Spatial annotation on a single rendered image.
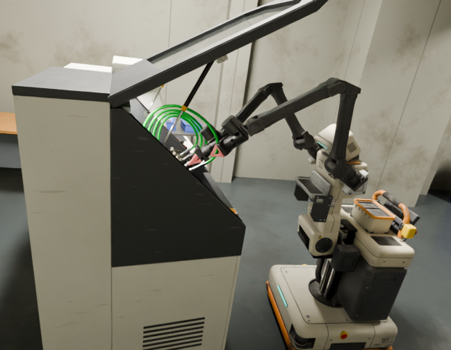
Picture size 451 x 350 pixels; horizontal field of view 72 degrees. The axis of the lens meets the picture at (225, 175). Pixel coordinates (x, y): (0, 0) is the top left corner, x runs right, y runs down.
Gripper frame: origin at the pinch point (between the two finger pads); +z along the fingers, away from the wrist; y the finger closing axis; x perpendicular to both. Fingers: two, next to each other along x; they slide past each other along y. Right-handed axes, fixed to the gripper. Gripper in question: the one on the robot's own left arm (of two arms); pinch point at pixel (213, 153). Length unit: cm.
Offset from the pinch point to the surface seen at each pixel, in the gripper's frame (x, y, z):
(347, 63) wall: 37, -309, -15
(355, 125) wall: 100, -268, 5
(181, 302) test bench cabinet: 47, 40, 38
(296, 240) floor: 139, -124, 76
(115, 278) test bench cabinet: 16, 55, 39
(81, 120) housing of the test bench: -39, 47, 1
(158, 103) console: -37, -25, 30
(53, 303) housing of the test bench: 8, 73, 57
